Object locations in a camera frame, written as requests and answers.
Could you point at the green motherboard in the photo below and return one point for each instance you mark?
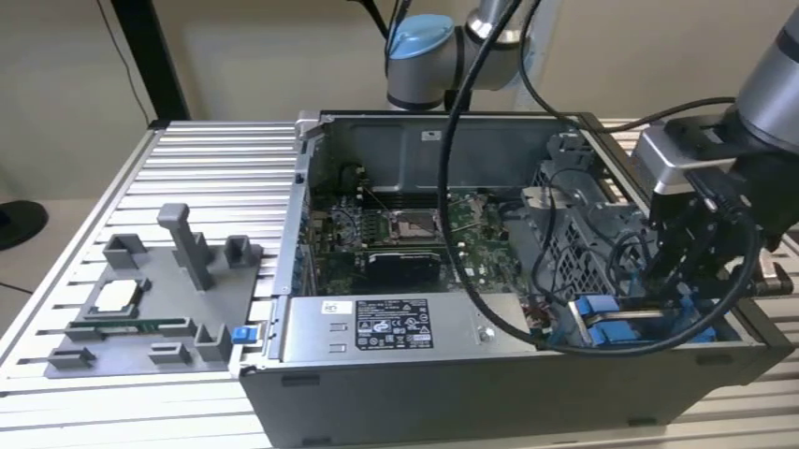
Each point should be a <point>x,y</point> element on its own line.
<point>487,248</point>

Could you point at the green RAM stick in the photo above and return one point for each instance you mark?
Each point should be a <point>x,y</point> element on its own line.
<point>143,324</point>

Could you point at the hard disk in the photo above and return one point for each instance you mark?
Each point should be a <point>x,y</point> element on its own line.
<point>597,306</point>
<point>612,334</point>

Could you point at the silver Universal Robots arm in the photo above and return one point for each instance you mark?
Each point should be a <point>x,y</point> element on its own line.
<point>425,70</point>

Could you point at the open black PC case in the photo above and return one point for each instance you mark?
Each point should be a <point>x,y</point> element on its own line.
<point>437,402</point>

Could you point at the blue case latch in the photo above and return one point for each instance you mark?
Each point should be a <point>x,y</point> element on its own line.
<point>243,335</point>

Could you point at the black graphics card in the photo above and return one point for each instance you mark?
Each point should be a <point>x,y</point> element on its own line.
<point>399,271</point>

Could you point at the grey parts rack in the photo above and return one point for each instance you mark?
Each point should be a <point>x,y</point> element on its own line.
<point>162,280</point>

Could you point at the silver power supply unit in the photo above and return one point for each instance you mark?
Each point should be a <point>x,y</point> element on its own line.
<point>425,327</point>

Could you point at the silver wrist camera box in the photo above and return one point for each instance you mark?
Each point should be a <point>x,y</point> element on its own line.
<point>662,163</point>

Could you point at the grey metal disk bay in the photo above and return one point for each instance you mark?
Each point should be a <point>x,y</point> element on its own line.
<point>574,224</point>

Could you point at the silver CPU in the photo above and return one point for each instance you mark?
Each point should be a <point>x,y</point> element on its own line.
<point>115,297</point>

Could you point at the black round stand foot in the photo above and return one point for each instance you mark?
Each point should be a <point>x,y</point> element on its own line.
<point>19,222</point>

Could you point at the CPU socket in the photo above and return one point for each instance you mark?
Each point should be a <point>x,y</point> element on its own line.
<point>409,225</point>

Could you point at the black upright post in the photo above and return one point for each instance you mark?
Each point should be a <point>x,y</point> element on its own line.
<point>150,56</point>

